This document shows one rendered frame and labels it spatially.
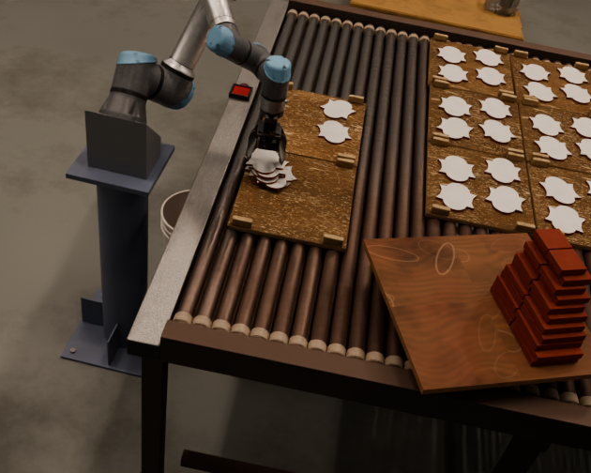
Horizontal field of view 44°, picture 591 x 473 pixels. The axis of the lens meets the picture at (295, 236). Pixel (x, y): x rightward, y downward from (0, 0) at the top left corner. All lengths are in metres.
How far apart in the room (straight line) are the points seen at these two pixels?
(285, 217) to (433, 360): 0.68
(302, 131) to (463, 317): 0.99
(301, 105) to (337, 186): 0.47
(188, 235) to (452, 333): 0.79
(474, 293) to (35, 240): 2.13
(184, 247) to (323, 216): 0.43
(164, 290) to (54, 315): 1.24
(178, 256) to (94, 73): 2.71
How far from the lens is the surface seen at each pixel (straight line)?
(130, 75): 2.36
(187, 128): 4.19
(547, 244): 1.84
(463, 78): 3.12
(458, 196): 2.43
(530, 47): 3.53
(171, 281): 1.99
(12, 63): 4.76
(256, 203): 2.22
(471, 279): 2.00
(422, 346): 1.79
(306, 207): 2.23
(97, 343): 3.03
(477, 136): 2.78
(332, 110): 2.70
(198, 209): 2.21
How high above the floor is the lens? 2.34
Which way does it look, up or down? 41 degrees down
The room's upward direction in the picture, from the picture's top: 11 degrees clockwise
